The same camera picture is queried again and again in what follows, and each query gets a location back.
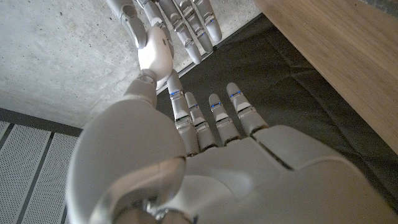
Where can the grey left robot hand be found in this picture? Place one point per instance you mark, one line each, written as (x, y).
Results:
(217, 180)

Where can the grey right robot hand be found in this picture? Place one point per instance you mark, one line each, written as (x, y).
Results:
(186, 21)

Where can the black backdrop curtain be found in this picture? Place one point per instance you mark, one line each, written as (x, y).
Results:
(280, 87)

